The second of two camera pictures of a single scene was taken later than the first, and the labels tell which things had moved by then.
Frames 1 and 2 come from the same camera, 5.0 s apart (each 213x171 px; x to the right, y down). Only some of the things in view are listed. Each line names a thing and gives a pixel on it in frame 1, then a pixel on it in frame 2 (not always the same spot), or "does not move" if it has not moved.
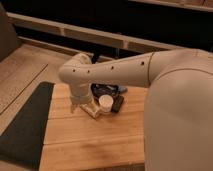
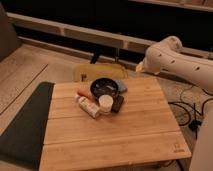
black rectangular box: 117,103 does not move
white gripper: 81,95 to 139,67
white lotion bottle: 90,110 does not move
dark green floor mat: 23,141 does not move
